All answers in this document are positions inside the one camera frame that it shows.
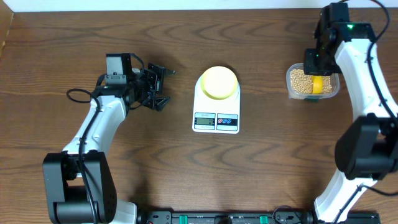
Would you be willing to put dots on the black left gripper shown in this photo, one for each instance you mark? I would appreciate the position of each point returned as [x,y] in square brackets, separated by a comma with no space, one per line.
[156,87]

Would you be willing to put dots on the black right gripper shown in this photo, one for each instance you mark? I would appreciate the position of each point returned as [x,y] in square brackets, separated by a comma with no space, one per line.
[310,68]

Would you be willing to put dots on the yellow measuring cup scoop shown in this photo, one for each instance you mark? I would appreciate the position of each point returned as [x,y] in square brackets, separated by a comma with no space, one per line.
[317,85]

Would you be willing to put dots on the yellow bowl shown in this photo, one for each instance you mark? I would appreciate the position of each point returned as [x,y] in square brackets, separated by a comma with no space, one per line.
[218,83]

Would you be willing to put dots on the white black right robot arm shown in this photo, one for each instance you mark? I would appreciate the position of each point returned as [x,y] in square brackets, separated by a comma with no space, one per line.
[367,151]

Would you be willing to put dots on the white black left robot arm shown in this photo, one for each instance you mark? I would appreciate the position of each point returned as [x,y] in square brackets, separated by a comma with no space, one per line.
[78,182]

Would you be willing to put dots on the white digital kitchen scale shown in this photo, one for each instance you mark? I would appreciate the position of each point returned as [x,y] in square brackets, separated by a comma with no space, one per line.
[216,116]

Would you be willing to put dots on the soybeans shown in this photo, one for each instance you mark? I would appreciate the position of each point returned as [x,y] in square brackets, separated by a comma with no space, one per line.
[302,83]

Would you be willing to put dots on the clear plastic container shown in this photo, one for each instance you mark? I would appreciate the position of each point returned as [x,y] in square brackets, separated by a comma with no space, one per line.
[302,96]

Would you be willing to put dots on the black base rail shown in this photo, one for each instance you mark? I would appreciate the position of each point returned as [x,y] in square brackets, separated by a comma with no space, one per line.
[281,216]

